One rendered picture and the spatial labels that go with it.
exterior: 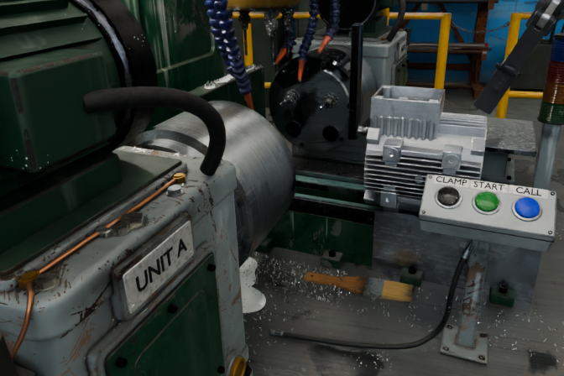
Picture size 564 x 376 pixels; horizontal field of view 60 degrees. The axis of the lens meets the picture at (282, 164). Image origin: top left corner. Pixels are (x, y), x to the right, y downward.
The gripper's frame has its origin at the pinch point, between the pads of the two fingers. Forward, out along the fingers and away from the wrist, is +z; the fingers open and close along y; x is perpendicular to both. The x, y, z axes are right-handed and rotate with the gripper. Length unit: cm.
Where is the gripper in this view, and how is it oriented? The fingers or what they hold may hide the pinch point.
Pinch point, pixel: (494, 90)
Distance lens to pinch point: 83.5
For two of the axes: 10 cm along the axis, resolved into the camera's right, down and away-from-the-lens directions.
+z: -3.4, 7.6, 5.5
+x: 8.0, 5.4, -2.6
